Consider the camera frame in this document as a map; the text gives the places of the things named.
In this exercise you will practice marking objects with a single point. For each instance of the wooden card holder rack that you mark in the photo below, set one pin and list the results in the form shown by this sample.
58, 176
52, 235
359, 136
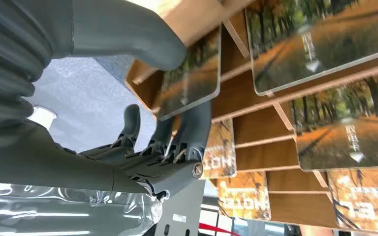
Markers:
260, 130

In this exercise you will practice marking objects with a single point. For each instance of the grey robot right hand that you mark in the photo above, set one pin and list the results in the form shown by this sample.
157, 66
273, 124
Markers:
45, 163

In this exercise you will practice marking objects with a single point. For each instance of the clear plastic film wrap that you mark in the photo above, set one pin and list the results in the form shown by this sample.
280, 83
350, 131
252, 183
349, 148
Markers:
62, 211

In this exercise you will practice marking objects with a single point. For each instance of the red strip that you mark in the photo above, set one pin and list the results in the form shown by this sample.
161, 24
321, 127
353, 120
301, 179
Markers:
215, 229

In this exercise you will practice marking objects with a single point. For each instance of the white floor object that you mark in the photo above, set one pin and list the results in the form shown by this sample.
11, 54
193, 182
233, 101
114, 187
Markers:
42, 117

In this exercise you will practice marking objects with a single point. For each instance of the ribbed grey right arm sleeve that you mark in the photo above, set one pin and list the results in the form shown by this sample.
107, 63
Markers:
6, 65

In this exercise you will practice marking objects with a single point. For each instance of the grey metal panel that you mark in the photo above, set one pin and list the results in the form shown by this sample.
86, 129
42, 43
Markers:
182, 211

